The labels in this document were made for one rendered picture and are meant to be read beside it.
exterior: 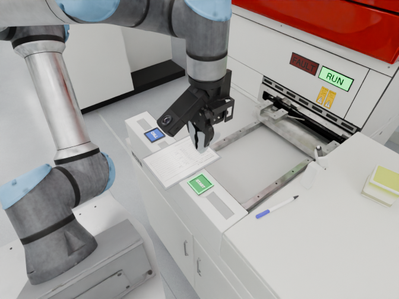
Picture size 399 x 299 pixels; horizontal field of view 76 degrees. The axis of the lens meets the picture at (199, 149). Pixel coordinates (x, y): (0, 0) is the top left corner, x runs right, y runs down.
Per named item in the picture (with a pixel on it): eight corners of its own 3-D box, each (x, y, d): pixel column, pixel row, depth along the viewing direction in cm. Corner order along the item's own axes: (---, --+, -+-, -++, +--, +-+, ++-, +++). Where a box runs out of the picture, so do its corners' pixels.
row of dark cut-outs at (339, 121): (263, 80, 115) (263, 76, 113) (354, 132, 91) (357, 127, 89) (262, 81, 115) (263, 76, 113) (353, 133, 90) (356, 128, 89)
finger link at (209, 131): (213, 148, 58) (215, 118, 51) (208, 151, 57) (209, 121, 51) (200, 137, 60) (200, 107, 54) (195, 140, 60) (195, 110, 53)
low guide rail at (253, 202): (322, 150, 102) (324, 145, 100) (326, 153, 101) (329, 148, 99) (228, 218, 81) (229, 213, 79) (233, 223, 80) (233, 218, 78)
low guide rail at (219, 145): (271, 117, 117) (272, 111, 115) (274, 118, 116) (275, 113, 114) (180, 167, 96) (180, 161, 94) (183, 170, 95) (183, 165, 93)
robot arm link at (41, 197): (9, 242, 58) (-19, 188, 56) (63, 213, 69) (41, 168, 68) (32, 236, 51) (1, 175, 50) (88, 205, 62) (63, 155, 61)
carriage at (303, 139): (263, 108, 116) (265, 104, 114) (335, 155, 96) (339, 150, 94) (251, 115, 113) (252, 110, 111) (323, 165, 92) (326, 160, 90)
